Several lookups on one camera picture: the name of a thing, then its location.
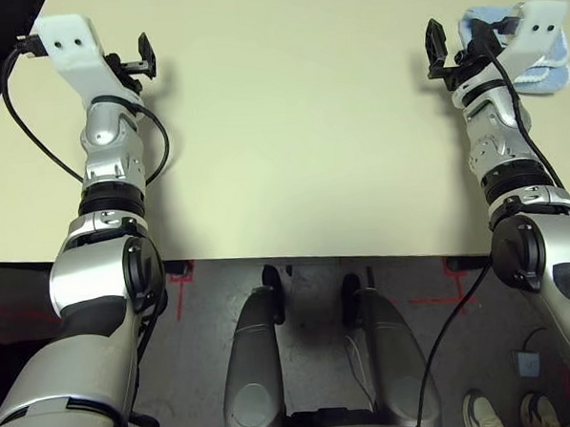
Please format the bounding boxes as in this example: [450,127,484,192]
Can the thin white wire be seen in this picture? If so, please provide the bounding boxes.
[343,334,376,411]

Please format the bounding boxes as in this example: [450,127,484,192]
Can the black floor cable loop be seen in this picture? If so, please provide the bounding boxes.
[518,326,552,355]

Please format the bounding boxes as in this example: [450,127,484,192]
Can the small grey floor box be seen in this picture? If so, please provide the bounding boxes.
[511,349,543,379]

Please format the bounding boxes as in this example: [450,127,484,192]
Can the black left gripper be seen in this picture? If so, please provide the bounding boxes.
[101,31,160,96]

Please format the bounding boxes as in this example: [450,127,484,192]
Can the black table foot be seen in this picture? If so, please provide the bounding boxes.
[164,260,195,277]

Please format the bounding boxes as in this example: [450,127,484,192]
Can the light blue terry towel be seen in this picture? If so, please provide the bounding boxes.
[454,0,570,102]

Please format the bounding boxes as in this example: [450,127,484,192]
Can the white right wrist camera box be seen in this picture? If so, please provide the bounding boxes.
[447,0,570,111]

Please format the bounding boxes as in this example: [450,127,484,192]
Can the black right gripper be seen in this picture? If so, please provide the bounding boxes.
[423,13,503,93]

